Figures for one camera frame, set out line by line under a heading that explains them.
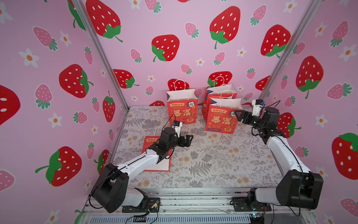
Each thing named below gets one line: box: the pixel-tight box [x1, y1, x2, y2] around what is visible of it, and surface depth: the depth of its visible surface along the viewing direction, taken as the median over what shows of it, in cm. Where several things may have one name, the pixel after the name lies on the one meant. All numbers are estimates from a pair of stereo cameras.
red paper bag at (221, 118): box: [205, 97, 243, 134], surface depth 95 cm
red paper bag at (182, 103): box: [166, 79, 199, 126], surface depth 99 cm
